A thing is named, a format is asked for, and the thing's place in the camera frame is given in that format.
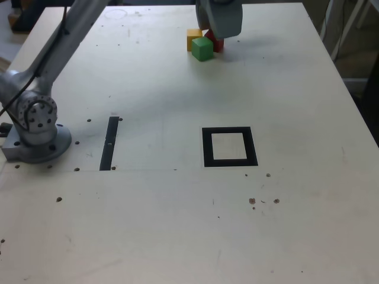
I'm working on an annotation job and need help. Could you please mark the yellow cube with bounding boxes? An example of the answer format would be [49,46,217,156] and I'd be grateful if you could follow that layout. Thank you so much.
[186,28,204,51]

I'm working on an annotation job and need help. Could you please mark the red cube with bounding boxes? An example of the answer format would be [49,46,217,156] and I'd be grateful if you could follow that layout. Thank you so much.
[204,29,225,53]

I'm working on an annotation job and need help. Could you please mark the green cube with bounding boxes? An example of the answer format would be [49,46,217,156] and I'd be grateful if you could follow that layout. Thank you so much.
[191,36,214,62]

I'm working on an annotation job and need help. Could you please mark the black tape strip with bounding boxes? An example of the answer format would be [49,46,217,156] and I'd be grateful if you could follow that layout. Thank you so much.
[99,116,120,172]

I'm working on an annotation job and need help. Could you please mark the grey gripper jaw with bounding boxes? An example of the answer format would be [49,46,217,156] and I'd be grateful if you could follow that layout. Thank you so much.
[195,0,244,40]

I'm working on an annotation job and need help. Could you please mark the black tape square outline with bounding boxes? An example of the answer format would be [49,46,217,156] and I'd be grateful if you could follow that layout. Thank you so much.
[201,126,259,168]

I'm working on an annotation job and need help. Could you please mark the white metal frame legs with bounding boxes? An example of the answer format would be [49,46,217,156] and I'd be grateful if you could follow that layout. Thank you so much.
[319,0,379,62]

